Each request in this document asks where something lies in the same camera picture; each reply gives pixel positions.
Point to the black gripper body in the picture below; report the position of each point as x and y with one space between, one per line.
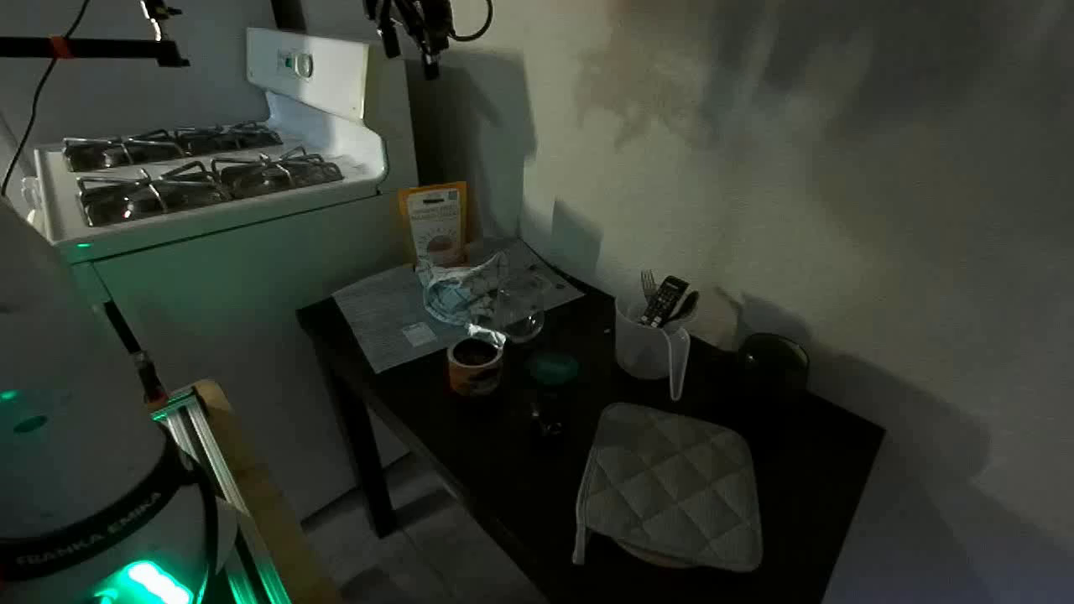
418 13

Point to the black remote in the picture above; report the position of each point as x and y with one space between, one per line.
669 296

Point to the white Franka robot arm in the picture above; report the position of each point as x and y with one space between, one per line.
67 447

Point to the orange cup with dark contents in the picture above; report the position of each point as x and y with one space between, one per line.
476 371

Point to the clear measuring cup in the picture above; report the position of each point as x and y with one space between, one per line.
641 352

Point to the gray quilted oven mitt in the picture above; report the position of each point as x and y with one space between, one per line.
674 486

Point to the orange snack package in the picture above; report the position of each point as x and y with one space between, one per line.
434 219

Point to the clear plastic bag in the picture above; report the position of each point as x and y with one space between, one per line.
454 294

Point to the printed newspaper sheet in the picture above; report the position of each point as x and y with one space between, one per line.
387 314

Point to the white toy stove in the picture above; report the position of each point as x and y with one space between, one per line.
222 289

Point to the black wooden table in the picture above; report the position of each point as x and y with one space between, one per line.
515 482

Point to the black camera stand bar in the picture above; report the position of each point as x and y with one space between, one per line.
90 47

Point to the wooden frame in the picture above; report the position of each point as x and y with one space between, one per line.
263 504

